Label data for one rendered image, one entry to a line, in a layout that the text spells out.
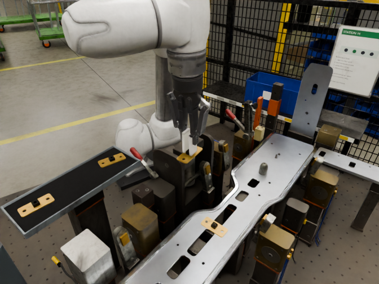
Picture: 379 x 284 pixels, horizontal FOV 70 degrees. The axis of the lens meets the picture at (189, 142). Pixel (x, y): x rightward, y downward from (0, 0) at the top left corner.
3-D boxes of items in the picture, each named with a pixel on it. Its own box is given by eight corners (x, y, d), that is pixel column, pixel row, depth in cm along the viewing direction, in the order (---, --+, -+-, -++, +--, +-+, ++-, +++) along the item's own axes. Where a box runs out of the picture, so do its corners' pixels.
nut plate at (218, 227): (228, 230, 84) (228, 227, 84) (221, 238, 82) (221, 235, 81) (207, 216, 89) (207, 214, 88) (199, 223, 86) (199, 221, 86)
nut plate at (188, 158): (186, 164, 75) (186, 160, 74) (175, 159, 76) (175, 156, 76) (203, 149, 80) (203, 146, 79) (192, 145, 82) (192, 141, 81)
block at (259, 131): (251, 189, 142) (261, 130, 121) (245, 186, 144) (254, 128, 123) (254, 186, 144) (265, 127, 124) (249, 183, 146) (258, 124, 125)
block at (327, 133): (316, 195, 138) (337, 136, 118) (300, 188, 143) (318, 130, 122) (321, 186, 144) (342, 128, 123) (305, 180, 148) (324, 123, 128)
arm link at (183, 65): (190, 56, 56) (192, 83, 59) (214, 45, 62) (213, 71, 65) (158, 49, 60) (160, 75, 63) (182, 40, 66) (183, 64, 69)
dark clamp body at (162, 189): (167, 268, 106) (161, 199, 84) (146, 251, 112) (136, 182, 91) (179, 255, 111) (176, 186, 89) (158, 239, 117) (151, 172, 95)
